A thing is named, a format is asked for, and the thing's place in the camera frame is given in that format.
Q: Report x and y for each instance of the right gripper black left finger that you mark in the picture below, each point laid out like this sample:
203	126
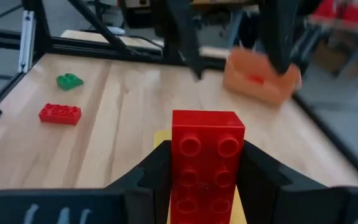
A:
157	180

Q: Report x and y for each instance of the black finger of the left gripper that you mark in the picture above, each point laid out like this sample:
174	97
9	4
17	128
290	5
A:
188	34
281	34

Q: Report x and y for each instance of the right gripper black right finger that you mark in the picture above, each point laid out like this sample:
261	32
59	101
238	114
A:
259	183

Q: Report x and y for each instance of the red toy brick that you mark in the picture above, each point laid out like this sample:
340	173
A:
207	155
60	115

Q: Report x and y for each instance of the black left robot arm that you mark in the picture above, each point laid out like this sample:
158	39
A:
166	46

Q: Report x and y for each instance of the yellow translucent plastic bin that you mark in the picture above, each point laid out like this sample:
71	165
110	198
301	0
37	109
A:
162	137

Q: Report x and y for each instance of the brown cardboard box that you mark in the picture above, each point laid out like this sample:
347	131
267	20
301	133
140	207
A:
331	56

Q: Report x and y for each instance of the orange plastic bin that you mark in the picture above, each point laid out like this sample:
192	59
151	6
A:
259	91

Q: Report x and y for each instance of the small square green toy brick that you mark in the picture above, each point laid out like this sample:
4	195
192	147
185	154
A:
69	81

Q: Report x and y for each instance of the silver aluminium bar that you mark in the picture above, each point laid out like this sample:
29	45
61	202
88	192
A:
26	40

